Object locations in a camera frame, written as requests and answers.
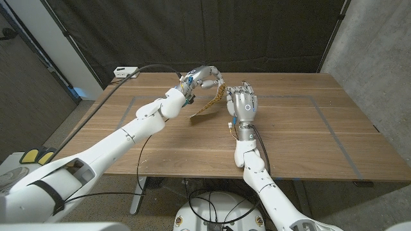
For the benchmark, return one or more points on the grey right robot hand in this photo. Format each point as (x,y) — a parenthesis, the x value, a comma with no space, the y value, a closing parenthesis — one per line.
(245,107)

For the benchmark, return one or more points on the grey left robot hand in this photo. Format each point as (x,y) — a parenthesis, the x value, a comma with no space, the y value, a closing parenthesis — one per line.
(202,75)

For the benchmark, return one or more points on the yellow new driver bumper sticker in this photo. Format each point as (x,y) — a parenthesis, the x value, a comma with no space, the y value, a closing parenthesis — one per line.
(212,103)

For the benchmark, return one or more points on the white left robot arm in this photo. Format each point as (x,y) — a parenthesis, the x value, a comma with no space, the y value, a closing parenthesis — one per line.
(106,150)

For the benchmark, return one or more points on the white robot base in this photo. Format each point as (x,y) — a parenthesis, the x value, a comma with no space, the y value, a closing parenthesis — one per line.
(192,215)

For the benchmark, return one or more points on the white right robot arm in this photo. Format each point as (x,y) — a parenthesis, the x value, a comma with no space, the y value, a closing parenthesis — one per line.
(276,199)

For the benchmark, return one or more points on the black backdrop curtain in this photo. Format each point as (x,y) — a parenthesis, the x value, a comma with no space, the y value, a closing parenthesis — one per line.
(205,32)

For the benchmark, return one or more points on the white power outlet box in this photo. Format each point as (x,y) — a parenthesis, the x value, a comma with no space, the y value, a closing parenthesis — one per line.
(126,72)

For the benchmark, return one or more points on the grey tape outline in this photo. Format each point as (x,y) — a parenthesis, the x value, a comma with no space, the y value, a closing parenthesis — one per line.
(335,134)

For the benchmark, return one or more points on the grey table leg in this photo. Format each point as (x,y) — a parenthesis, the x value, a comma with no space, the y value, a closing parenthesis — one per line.
(303,199)

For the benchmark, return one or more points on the black backdrop stand pole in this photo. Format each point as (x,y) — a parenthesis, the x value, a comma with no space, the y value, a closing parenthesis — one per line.
(72,48)
(334,37)

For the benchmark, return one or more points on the black round fan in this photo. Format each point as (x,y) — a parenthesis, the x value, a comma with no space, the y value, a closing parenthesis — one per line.
(155,183)

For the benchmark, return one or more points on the black box on base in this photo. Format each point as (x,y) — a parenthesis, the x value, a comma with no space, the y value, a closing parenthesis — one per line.
(214,226)

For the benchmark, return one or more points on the white table leg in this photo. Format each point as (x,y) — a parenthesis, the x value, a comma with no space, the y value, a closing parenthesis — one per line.
(137,195)

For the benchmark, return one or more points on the yellow black foot pedal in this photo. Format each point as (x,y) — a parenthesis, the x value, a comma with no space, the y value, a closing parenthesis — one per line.
(46,157)
(29,156)

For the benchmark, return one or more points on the white platform box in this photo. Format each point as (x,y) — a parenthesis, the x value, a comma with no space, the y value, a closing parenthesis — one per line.
(9,160)

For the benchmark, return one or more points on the grey sneaker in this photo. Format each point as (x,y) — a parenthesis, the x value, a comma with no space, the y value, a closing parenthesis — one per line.
(11,178)

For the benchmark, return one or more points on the black wall rail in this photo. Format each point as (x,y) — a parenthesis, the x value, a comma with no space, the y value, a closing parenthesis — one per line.
(71,92)

